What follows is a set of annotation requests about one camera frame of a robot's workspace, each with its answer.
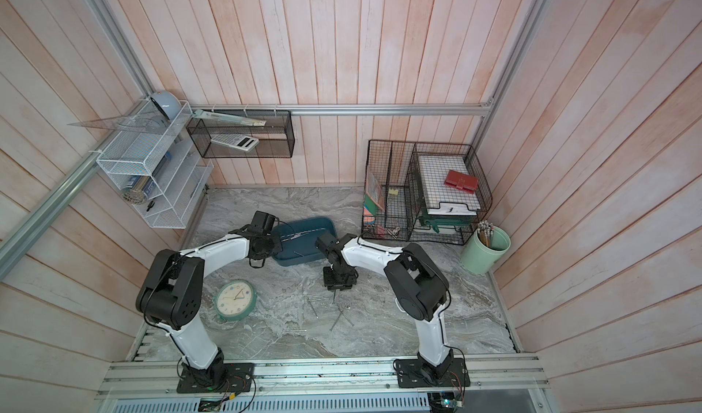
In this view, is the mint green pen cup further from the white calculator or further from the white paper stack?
the white calculator

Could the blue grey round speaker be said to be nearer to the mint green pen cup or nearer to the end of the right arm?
the end of the right arm

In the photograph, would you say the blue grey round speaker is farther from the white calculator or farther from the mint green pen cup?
the mint green pen cup

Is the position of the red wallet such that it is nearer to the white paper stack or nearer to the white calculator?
the white paper stack

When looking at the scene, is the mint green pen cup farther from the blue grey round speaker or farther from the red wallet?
the blue grey round speaker

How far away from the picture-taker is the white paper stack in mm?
897

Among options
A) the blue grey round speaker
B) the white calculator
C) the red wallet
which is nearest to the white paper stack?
the red wallet

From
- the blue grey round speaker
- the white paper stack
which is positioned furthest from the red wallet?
the blue grey round speaker

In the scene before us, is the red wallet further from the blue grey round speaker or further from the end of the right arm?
the blue grey round speaker

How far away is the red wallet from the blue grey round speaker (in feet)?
3.05

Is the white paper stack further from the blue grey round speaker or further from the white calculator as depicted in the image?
the blue grey round speaker

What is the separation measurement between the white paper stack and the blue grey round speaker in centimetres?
86

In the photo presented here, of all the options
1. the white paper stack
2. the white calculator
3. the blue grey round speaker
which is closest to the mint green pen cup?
the white paper stack

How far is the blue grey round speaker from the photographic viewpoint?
32.8 inches

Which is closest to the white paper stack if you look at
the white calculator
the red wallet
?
the red wallet
